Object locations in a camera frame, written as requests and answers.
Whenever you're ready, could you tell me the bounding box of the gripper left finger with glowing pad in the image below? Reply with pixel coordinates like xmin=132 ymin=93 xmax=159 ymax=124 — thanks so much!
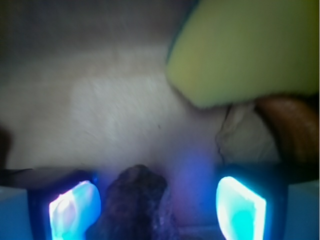
xmin=0 ymin=168 xmax=102 ymax=240

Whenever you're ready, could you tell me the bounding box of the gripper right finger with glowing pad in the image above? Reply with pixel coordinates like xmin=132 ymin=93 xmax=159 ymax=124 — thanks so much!
xmin=215 ymin=163 xmax=320 ymax=240

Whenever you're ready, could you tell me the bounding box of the grey brown rock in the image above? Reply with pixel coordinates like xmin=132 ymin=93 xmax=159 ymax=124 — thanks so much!
xmin=96 ymin=164 xmax=180 ymax=240

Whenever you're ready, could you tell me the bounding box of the brown spiral seashell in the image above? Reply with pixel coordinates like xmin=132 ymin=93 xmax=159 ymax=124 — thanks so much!
xmin=254 ymin=96 xmax=320 ymax=185

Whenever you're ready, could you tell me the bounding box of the brown paper bag tray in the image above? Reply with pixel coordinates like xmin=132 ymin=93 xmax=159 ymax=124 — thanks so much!
xmin=0 ymin=0 xmax=283 ymax=226

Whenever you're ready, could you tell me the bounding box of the yellow sponge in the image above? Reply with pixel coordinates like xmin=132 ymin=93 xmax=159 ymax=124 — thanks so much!
xmin=165 ymin=0 xmax=320 ymax=108

